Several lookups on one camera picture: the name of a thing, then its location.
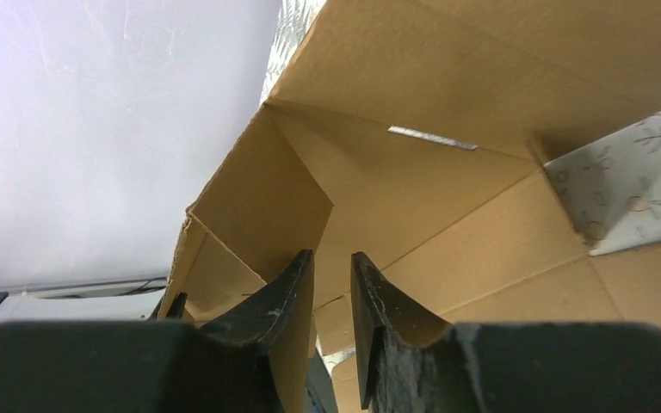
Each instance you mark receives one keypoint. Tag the brown cardboard box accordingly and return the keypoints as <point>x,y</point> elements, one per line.
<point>259,210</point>

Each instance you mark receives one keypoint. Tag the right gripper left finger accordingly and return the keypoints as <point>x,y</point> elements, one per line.
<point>165,365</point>

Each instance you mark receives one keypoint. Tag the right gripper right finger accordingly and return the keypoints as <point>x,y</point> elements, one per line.
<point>410,360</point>

